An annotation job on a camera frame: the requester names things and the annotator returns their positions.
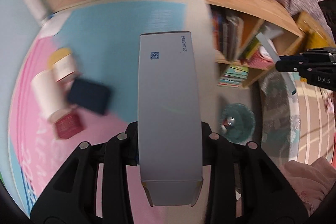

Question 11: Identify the dark red small box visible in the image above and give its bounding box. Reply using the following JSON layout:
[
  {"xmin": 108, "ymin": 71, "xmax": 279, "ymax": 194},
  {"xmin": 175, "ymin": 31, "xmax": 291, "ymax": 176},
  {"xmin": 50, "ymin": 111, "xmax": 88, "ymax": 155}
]
[{"xmin": 54, "ymin": 113, "xmax": 84, "ymax": 139}]

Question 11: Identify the grey cardboard box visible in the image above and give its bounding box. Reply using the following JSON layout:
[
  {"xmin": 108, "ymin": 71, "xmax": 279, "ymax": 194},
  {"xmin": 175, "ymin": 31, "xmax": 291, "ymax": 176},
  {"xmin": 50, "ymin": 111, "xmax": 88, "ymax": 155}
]
[{"xmin": 137, "ymin": 31, "xmax": 203, "ymax": 206}]

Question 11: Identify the white paper cup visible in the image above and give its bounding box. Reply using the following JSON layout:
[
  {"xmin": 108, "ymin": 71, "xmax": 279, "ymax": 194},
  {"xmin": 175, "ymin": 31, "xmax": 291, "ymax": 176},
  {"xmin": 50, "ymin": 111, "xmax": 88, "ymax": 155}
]
[{"xmin": 31, "ymin": 69, "xmax": 70, "ymax": 124}]

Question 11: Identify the small white box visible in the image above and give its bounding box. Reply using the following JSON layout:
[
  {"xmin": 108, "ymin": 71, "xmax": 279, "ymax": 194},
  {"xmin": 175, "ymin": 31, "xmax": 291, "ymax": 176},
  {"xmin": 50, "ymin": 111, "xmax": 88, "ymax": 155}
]
[{"xmin": 52, "ymin": 55, "xmax": 77, "ymax": 83}]

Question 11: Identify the dark blue rectangular case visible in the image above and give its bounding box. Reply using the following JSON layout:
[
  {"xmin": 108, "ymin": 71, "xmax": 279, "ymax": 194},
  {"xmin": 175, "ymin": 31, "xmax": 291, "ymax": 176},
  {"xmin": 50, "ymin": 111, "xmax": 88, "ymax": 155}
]
[{"xmin": 67, "ymin": 77, "xmax": 112, "ymax": 115}]

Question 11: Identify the yellow round coaster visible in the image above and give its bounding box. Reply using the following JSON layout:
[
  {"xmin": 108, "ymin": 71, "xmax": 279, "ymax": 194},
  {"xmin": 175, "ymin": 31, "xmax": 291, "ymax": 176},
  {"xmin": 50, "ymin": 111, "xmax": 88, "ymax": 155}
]
[{"xmin": 47, "ymin": 48, "xmax": 72, "ymax": 70}]

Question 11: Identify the pink and blue desk mat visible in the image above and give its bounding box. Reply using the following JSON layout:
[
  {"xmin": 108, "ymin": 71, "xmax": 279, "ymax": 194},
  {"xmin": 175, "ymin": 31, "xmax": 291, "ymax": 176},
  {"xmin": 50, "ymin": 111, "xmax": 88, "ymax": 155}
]
[{"xmin": 8, "ymin": 0, "xmax": 217, "ymax": 213}]

